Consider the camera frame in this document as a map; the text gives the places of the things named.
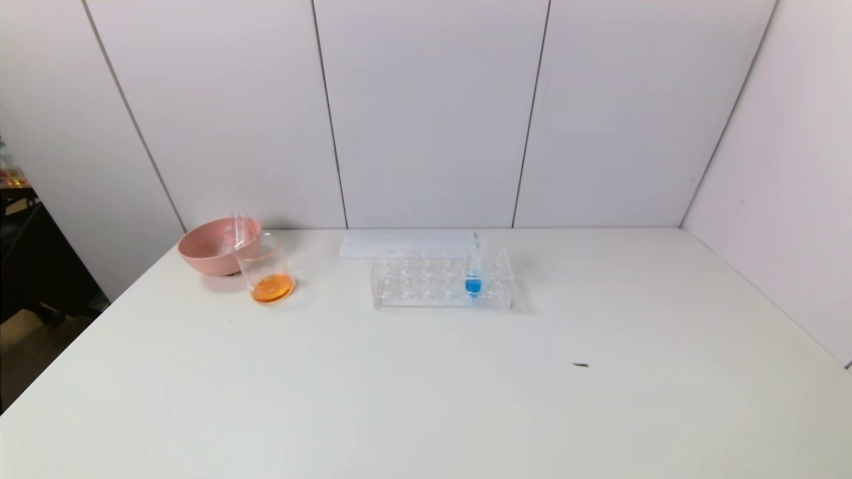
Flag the clear plastic test tube rack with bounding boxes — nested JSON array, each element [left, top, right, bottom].
[[371, 243, 515, 312]]

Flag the test tube with blue pigment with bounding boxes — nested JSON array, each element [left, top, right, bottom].
[[465, 233, 485, 299]]

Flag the clear glass beaker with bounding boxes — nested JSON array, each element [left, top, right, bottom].
[[232, 230, 295, 305]]

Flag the white paper sheet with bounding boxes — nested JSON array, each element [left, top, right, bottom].
[[339, 230, 479, 259]]

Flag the pink bowl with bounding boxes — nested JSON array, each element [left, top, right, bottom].
[[177, 216, 262, 276]]

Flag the black furniture beside table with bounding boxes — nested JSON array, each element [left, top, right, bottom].
[[0, 188, 111, 325]]

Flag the orange items on shelf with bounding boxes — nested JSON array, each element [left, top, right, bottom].
[[0, 136, 30, 189]]

